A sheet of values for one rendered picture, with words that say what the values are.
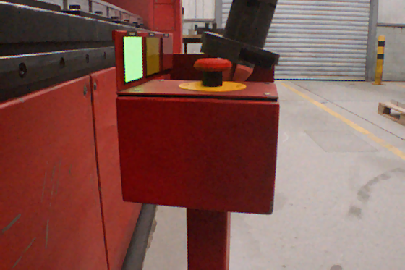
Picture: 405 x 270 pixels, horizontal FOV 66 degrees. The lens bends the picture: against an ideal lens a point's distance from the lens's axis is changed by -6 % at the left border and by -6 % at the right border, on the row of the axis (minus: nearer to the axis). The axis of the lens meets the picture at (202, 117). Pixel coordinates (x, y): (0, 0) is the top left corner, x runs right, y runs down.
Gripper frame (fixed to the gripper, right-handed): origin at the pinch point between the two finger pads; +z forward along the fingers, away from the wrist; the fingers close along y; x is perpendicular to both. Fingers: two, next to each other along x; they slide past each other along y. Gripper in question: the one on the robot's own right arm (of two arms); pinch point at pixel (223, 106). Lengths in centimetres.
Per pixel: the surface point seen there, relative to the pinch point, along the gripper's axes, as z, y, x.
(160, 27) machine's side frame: 1, 58, -154
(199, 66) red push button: -5.9, 3.0, 11.5
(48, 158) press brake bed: 12.6, 20.6, 7.8
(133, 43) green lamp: -6.3, 10.4, 11.4
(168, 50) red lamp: -5.1, 9.9, -1.7
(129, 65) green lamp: -4.2, 9.8, 12.8
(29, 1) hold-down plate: -6.5, 34.8, -2.5
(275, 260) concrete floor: 68, -34, -66
